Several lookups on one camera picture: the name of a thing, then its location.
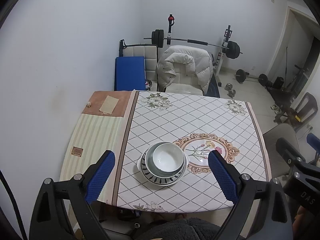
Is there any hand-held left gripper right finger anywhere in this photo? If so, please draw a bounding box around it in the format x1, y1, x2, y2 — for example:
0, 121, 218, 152
208, 150, 293, 240

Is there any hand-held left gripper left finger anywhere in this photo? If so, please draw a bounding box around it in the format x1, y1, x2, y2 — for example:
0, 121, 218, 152
29, 150, 116, 240

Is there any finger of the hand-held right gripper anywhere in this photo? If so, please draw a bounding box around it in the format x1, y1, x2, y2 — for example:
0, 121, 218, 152
307, 133, 320, 153
276, 137, 307, 170

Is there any white plate with ear handles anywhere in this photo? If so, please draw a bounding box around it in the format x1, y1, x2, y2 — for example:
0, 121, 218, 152
137, 152, 188, 180

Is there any large floral white bowl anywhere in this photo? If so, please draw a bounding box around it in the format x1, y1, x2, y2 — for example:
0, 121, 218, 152
146, 142, 187, 179

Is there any dark rimmed white bowl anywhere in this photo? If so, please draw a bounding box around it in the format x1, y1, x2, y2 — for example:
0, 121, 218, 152
152, 144, 185, 173

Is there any blue striped white plate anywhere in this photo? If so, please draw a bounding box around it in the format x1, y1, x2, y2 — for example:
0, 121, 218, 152
140, 152, 187, 186

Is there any long barbell with black plates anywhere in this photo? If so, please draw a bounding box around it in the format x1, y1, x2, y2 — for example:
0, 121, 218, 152
144, 29, 243, 60

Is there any grey chair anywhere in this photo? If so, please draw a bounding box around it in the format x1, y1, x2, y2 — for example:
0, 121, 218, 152
262, 123, 300, 180

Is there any beige striped cloth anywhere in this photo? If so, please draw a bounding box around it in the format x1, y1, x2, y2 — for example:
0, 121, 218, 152
60, 114, 125, 202

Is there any dark wooden chair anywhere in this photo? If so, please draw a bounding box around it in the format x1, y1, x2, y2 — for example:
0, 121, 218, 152
287, 92, 318, 132

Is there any black exercise machine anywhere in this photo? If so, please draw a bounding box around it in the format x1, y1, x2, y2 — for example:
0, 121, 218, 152
265, 65, 320, 120

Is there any person's fleece clothing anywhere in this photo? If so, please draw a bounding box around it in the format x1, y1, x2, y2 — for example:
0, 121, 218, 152
130, 217, 247, 240

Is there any diamond patterned floral tablecloth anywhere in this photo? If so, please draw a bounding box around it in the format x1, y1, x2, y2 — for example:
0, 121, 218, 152
111, 91, 272, 210

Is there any black box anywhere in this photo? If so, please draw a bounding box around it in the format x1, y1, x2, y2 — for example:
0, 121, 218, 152
272, 77, 285, 89

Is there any beige paper napkin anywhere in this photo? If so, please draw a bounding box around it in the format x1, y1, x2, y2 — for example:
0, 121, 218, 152
99, 95, 119, 114

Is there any brown cloth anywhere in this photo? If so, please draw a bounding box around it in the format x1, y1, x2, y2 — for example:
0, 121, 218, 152
82, 91, 135, 117

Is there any short barbell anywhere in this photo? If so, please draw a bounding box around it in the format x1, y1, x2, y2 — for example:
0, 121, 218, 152
235, 69, 268, 85

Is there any dark weight bench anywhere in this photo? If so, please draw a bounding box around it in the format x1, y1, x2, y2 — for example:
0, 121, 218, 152
204, 76, 220, 98

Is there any cream chair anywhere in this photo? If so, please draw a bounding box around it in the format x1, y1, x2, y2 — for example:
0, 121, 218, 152
165, 65, 203, 95

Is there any blue folded mat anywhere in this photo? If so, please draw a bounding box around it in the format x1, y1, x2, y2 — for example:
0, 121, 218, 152
114, 56, 147, 91

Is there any white barbell rack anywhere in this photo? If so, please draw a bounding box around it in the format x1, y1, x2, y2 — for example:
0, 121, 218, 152
167, 14, 232, 87

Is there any white down jacket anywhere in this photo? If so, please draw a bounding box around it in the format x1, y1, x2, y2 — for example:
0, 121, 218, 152
157, 45, 214, 94

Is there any beige tufted padded chair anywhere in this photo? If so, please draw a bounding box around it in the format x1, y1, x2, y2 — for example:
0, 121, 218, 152
122, 45, 158, 92

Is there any white door frame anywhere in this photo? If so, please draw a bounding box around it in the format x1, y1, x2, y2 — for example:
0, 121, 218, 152
266, 6, 320, 80

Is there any black metal frame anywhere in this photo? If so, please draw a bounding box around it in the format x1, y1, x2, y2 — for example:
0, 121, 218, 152
119, 39, 157, 57

